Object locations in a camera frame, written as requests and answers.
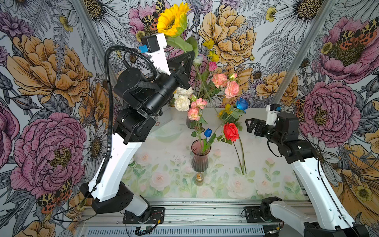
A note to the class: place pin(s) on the small glass spice jar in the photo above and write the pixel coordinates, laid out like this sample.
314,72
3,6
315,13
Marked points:
199,178

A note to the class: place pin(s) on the pink rose bunch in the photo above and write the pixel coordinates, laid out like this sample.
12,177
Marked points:
223,78

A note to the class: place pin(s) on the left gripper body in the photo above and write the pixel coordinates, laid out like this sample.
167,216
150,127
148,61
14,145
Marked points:
182,82

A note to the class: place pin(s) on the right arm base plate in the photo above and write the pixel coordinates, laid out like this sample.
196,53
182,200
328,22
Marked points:
252,214

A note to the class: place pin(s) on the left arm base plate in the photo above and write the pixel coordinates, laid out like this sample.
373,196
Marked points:
151,216

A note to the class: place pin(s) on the yellow ranunculus flower stem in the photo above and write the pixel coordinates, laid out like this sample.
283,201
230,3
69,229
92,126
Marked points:
243,158

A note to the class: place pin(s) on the floral table mat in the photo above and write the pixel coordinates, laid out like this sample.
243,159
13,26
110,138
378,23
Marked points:
172,175

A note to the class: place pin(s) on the large sunflower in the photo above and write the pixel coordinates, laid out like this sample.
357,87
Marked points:
231,114

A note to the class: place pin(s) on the small yellow wildflower sprig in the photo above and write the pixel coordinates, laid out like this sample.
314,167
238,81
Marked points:
212,55

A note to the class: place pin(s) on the aluminium rail frame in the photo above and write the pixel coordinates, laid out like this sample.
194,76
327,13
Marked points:
187,218

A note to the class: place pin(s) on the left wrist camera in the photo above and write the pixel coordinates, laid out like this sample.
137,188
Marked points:
154,46

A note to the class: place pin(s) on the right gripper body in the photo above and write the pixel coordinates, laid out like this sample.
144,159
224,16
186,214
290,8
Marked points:
265,131

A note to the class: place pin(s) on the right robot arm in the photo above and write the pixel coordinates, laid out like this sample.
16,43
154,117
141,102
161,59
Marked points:
332,220

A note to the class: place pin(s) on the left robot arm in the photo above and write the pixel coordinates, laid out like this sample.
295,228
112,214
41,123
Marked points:
145,101

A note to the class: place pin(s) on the red rose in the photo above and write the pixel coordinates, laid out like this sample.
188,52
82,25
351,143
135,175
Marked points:
231,133

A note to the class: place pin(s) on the white rose bunch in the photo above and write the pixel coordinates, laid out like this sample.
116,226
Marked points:
182,99

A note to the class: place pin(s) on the ribbed glass vase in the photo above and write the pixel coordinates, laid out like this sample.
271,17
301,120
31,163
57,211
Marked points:
191,124
200,158

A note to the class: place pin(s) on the pink carnation stem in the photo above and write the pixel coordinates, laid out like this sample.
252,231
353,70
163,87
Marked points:
195,113

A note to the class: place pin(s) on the blue rose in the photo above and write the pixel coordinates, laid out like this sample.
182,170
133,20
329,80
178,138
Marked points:
242,104

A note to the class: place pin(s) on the green cap white bottle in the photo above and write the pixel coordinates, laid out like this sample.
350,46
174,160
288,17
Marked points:
132,164

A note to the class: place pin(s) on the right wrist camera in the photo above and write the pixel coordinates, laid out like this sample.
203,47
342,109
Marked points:
272,111

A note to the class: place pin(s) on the small blue rosebud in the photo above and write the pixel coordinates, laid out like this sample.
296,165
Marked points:
208,133

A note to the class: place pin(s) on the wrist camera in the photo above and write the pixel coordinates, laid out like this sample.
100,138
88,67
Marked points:
154,46
272,111

